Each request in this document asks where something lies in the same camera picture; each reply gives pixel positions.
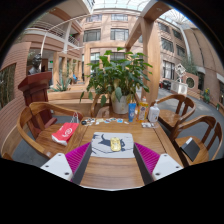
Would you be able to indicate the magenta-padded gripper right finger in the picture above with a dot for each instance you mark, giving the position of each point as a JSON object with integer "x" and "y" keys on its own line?
{"x": 165, "y": 165}

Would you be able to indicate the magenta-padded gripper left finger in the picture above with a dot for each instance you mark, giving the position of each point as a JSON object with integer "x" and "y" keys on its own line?
{"x": 56, "y": 164}

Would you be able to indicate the yellow translucent computer mouse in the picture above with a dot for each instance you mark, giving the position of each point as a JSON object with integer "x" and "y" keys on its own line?
{"x": 115, "y": 144}

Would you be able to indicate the grey cat-print mouse pad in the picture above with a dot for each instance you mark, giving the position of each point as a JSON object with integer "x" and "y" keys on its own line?
{"x": 101, "y": 148}

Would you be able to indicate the black notebook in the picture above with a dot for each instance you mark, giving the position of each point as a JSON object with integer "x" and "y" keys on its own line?
{"x": 190, "y": 149}

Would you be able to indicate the red paper bag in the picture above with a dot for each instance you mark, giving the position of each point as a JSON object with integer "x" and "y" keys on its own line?
{"x": 65, "y": 133}

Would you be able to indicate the wooden armchair with black notebook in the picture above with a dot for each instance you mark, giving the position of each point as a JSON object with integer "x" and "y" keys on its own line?
{"x": 200, "y": 156}

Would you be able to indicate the wooden armchair with red bag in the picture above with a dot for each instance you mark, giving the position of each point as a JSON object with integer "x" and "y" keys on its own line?
{"x": 30, "y": 130}

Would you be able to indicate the white object in clear wrapper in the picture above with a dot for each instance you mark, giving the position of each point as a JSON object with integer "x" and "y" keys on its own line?
{"x": 146, "y": 125}

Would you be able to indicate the empty wooden armchair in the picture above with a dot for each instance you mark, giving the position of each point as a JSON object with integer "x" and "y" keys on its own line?
{"x": 168, "y": 116}

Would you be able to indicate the white pump bottle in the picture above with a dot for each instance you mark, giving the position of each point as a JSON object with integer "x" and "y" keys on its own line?
{"x": 153, "y": 114}

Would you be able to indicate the yellow detergent bottle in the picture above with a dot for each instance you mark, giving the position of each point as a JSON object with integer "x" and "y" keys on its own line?
{"x": 143, "y": 111}

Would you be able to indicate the blue squeeze tube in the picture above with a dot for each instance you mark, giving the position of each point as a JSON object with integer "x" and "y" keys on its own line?
{"x": 132, "y": 112}

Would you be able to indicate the blue sticker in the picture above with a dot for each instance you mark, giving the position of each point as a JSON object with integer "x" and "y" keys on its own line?
{"x": 120, "y": 120}

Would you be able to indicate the wooden planter box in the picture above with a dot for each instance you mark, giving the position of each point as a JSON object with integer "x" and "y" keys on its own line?
{"x": 66, "y": 98}

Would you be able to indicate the wooden armchair before plant pot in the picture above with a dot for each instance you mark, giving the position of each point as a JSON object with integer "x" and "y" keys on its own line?
{"x": 95, "y": 106}

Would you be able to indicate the spiky green agave plant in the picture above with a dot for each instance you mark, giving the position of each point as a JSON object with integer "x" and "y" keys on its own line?
{"x": 61, "y": 85}

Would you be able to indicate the yellow flowering plant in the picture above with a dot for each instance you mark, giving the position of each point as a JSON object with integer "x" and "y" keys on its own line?
{"x": 206, "y": 96}

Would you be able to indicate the white abstract sculpture on plinth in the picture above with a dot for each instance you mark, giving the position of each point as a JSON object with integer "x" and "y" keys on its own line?
{"x": 179, "y": 80}

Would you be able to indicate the dark bust statue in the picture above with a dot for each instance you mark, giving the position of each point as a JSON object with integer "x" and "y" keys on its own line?
{"x": 35, "y": 64}

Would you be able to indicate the leafy plant in white pot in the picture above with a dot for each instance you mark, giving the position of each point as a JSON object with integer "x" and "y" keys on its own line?
{"x": 118, "y": 73}

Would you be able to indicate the dark red wooden pedestal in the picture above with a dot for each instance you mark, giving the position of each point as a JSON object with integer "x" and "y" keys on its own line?
{"x": 35, "y": 88}

